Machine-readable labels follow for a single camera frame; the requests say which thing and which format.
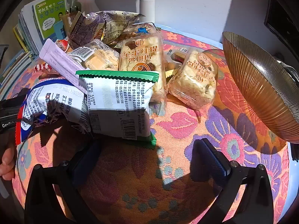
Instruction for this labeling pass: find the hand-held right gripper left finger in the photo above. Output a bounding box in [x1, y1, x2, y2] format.
[24, 139, 103, 224]

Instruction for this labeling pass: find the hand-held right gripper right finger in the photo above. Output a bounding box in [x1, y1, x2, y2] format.
[190, 138, 274, 224]

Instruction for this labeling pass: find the blue white snack packet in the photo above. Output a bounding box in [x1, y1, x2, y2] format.
[15, 78, 91, 145]

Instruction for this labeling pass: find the small orange snack packet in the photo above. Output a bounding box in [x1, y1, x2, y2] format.
[167, 48, 219, 110]

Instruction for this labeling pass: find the brown ribbed bowl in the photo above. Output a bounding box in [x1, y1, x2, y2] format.
[222, 31, 299, 143]

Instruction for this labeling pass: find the clear barcode pastry packet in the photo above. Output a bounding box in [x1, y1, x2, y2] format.
[68, 39, 121, 71]

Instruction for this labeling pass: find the person's left hand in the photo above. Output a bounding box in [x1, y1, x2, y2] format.
[0, 142, 17, 180]

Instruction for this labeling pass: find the red white striped wrapper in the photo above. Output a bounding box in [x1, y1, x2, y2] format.
[33, 63, 54, 74]

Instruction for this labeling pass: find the green white snack packet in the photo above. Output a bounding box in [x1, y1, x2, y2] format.
[76, 70, 159, 148]

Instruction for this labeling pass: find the lilac stick packet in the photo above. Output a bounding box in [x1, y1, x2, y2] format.
[39, 39, 88, 95]

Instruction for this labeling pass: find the stack of books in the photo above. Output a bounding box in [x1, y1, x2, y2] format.
[0, 3, 45, 94]

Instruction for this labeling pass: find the green book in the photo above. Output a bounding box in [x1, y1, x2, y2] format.
[31, 0, 67, 40]

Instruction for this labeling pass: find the purple patterned snack packet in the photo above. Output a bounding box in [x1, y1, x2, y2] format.
[68, 12, 105, 47]

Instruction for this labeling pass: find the large clear sachima packet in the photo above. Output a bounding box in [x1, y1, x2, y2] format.
[119, 31, 167, 103]

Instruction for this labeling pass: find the beige patterned snack packet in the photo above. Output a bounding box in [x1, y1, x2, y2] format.
[97, 10, 145, 45]

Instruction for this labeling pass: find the white ribbed vase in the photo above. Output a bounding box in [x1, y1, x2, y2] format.
[75, 0, 100, 17]

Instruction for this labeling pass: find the cartoon print snack packet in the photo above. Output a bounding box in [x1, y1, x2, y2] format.
[121, 22, 157, 45]

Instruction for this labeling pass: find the black monitor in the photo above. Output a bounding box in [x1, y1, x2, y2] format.
[264, 0, 299, 49]

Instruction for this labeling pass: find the white lamp post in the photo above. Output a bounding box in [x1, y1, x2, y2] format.
[139, 0, 157, 25]

